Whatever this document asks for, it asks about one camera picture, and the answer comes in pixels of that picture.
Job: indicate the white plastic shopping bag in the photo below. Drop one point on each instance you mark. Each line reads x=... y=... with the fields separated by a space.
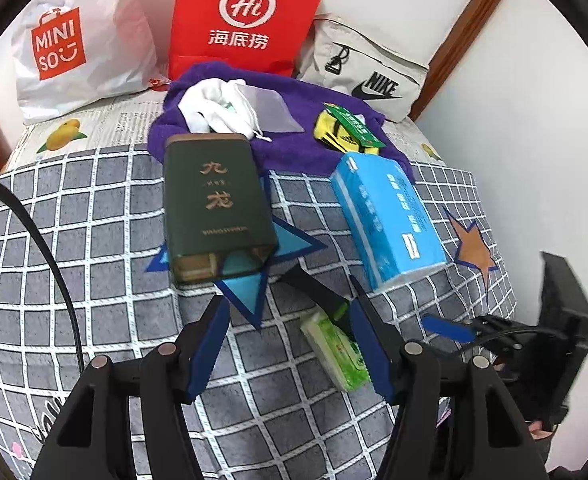
x=99 y=35

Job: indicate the newspaper print bedsheet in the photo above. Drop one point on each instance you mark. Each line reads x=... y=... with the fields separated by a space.
x=114 y=130

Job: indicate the blue tissue pack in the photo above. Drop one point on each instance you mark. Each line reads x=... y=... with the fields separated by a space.
x=388 y=220

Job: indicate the dark green tin box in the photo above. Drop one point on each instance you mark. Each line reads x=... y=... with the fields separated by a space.
x=214 y=195

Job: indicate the grey sling bag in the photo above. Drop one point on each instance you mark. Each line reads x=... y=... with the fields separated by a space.
x=373 y=60

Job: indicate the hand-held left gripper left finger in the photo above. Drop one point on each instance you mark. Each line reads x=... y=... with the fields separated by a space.
x=206 y=355

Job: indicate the red paper shopping bag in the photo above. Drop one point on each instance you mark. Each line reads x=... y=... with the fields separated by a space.
x=254 y=10

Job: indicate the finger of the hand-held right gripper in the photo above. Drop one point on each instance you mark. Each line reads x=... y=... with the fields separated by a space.
x=446 y=327
x=314 y=292

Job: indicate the dark green packet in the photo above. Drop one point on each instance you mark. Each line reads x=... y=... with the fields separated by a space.
x=356 y=122

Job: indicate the grey checked blanket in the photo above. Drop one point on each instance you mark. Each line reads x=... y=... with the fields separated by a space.
x=99 y=260

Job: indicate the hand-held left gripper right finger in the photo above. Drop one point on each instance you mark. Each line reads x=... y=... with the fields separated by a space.
x=371 y=355

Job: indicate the purple towel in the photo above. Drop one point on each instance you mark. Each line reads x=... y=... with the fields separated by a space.
x=294 y=152

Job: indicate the clear plastic pouch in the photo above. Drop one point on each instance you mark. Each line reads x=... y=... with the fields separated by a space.
x=274 y=110

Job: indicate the light green tissue packet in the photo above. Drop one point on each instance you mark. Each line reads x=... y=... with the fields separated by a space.
x=334 y=352

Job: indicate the brown wooden frame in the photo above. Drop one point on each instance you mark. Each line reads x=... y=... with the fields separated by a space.
x=466 y=25

